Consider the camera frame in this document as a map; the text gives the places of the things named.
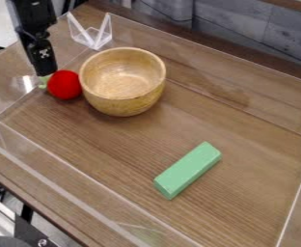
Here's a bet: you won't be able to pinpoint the grey post top left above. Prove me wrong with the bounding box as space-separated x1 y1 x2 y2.
5 0 28 41

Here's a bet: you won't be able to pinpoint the clear acrylic corner bracket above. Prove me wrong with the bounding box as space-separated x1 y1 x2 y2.
66 13 113 50

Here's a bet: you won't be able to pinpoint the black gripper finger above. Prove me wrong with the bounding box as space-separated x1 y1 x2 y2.
26 35 57 76

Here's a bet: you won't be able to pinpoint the clear acrylic tray walls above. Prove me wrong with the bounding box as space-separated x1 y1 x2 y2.
0 16 301 247

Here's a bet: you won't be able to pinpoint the black metal table leg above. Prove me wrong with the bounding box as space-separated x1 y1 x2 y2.
20 205 33 224

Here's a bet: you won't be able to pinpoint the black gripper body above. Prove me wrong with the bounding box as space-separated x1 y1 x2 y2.
12 0 56 42

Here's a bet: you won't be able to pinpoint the wooden bowl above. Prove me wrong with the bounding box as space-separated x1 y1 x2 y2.
78 47 166 117

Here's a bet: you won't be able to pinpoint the green rectangular block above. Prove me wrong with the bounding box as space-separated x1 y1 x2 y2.
153 142 221 200

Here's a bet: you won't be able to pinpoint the red plush fruit green leaf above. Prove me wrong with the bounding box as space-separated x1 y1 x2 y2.
38 69 82 100

